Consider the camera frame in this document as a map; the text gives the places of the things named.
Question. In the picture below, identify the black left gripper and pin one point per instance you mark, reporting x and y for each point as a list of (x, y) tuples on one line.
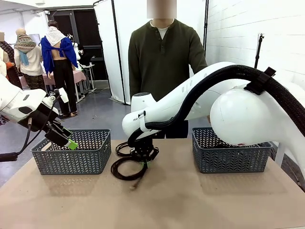
[(40, 118)]

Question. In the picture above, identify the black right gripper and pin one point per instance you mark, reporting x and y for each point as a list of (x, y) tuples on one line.
[(144, 144)]

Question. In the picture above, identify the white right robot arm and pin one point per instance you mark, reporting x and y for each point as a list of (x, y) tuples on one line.
[(238, 114)]

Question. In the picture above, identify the person's left hand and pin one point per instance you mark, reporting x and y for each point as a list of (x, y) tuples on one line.
[(209, 119)]

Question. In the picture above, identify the grey plastic lattice basket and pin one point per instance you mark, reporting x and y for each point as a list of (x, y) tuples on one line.
[(83, 157), (226, 159)]

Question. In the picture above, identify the table with pink cloth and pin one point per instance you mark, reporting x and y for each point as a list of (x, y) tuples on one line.
[(78, 76)]

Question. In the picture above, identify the grey metal desk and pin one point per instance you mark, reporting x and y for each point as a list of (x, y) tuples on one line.
[(89, 65)]

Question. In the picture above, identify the mannequin with patterned scarf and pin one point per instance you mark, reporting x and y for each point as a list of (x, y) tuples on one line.
[(28, 62)]

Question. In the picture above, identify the mannequin with blue jacket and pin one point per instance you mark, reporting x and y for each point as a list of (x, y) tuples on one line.
[(47, 52)]

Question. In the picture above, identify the white mannequin torso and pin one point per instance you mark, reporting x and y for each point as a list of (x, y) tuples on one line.
[(75, 51)]

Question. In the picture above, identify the person in green sweater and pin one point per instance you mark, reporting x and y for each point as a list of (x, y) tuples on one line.
[(162, 71)]

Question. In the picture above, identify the bystander in plaid scarf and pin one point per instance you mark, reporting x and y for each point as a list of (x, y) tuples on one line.
[(9, 55)]

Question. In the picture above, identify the dark glass doorway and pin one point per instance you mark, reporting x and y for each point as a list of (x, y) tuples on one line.
[(90, 28)]

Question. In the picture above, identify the black tripod stand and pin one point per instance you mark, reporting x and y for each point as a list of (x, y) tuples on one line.
[(259, 47)]

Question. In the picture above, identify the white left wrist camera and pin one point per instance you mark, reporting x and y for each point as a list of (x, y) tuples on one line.
[(62, 95)]

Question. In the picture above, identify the grey wall monitor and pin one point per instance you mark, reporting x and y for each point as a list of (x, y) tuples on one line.
[(35, 38)]

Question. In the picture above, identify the white backdrop screen black frame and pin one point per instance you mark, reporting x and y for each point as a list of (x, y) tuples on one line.
[(124, 35)]

